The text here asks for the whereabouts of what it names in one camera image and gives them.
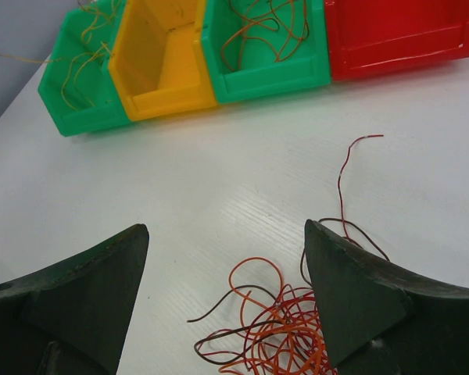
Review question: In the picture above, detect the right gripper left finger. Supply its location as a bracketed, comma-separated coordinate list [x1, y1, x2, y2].
[0, 224, 149, 374]

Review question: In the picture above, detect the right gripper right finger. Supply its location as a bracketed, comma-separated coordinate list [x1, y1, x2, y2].
[304, 220, 469, 374]

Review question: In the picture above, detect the orange wire bundle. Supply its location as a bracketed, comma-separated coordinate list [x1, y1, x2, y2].
[186, 134, 392, 375]

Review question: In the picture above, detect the leftmost green bin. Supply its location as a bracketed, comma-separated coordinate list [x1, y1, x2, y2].
[38, 1, 131, 137]

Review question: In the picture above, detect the green bin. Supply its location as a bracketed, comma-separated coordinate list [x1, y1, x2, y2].
[201, 1, 331, 104]
[38, 1, 131, 137]

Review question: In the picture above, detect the yellow bin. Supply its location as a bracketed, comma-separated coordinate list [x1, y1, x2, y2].
[108, 0, 217, 121]

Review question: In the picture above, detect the red bin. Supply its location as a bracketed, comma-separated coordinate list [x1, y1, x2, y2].
[324, 1, 469, 81]

